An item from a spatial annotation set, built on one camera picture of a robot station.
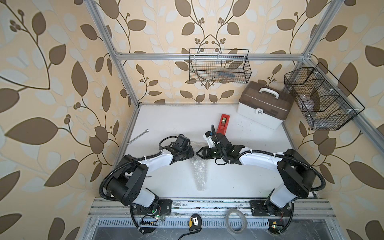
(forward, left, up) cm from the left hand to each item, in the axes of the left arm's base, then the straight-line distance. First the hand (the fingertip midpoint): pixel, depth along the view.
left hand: (191, 150), depth 90 cm
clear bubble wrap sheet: (-10, -6, +2) cm, 12 cm away
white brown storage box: (+25, -46, +16) cm, 55 cm away
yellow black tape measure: (-36, -3, -1) cm, 36 cm away
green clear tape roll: (+22, -22, +3) cm, 31 cm away
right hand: (-4, -5, +4) cm, 7 cm away
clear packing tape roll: (-35, -26, 0) cm, 44 cm away
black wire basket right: (+10, -67, +31) cm, 75 cm away
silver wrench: (+9, +43, -6) cm, 44 cm away
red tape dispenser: (+16, -21, +2) cm, 26 cm away
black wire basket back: (+46, -17, +30) cm, 58 cm away
